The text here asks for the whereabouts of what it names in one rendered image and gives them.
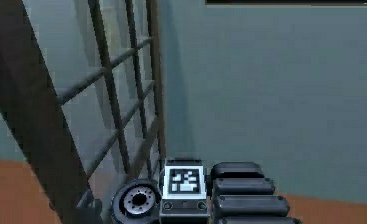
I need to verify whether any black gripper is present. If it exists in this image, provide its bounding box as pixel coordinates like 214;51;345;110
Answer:
110;178;163;224

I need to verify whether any dark brown wooden shelf frame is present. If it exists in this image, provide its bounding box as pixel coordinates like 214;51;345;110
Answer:
0;0;168;224

